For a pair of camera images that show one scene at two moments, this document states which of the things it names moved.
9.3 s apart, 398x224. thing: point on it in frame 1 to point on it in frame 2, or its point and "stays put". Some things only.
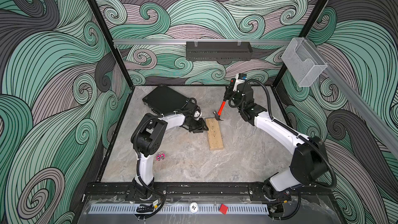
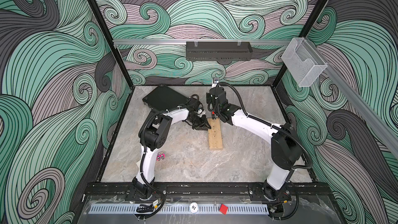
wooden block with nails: x=214 y=134 stays put
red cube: x=223 y=209 stays put
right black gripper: x=228 y=92 to x=209 y=97
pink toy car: x=159 y=156 stays put
